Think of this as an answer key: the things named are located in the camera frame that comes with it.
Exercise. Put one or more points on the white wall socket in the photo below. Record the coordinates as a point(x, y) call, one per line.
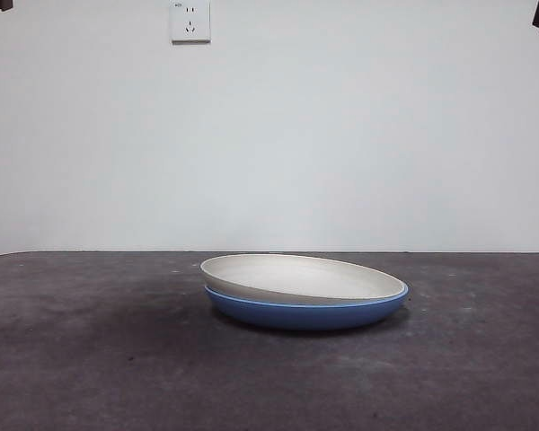
point(190, 22)

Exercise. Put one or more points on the blue round plate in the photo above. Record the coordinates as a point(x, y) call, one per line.
point(296, 317)

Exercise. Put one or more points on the white round plate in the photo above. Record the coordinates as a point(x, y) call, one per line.
point(296, 278)

